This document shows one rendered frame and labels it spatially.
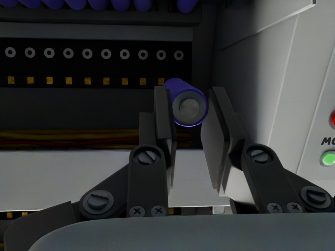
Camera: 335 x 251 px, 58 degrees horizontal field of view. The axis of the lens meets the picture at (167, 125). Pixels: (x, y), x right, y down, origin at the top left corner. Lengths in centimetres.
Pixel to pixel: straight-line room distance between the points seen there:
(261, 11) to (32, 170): 20
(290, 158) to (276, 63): 7
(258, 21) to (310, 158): 11
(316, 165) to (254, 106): 6
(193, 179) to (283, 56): 11
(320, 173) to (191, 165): 10
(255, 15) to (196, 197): 15
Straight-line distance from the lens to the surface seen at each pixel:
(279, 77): 21
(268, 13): 23
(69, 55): 36
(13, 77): 37
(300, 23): 20
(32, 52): 37
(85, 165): 24
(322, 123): 23
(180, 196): 24
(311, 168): 25
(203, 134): 15
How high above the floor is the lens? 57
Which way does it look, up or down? 28 degrees up
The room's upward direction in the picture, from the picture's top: 178 degrees counter-clockwise
